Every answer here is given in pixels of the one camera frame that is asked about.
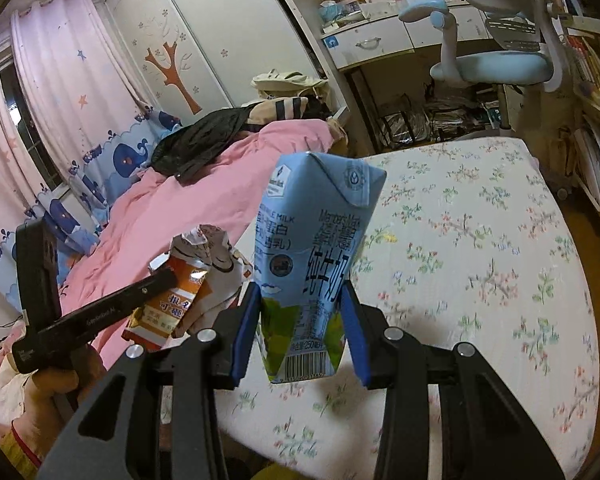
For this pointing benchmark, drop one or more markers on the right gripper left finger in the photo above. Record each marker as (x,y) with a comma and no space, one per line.
(153,415)

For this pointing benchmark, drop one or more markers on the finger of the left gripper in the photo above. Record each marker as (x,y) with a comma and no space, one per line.
(84,324)

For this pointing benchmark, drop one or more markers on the red white snack wrapper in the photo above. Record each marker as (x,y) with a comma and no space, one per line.
(209,276)

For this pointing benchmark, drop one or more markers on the blue milk carton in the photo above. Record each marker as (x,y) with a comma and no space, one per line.
(310,225)

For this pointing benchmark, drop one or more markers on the person's left hand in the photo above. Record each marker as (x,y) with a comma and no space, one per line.
(41,423)

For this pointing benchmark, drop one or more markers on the pink duvet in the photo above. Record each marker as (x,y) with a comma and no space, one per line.
(225,194)

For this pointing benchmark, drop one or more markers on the whale print curtain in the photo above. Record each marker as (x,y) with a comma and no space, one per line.
(92,118)

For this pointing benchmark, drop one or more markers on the black jacket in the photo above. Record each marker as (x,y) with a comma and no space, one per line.
(184,153)

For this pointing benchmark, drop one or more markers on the floral bed sheet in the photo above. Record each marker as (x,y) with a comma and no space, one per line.
(466,244)

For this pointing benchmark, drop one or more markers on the white wardrobe with tree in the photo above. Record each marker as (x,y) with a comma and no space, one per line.
(197,56)

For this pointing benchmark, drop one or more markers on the striped beige pillow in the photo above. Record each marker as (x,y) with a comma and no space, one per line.
(289,108)

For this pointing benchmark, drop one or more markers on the cream canvas bag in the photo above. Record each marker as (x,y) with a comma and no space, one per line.
(275,84)

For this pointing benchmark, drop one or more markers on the white desk with drawers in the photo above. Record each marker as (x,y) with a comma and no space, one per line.
(377,30)

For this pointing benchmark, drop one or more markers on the blue grey desk chair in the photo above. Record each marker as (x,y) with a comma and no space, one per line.
(530,55)

